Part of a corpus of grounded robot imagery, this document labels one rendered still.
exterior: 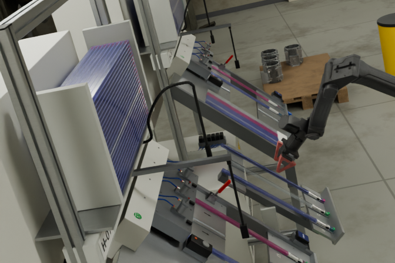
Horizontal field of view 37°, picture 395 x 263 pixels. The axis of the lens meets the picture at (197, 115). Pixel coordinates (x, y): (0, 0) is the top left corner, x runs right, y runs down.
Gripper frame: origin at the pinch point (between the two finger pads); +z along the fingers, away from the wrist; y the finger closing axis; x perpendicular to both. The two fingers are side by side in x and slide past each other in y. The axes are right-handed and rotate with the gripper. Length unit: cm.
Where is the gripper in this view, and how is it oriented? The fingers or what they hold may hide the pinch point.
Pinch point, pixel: (277, 164)
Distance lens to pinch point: 232.3
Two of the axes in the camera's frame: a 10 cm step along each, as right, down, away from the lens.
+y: -0.4, 3.9, -9.2
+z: -5.2, 7.8, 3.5
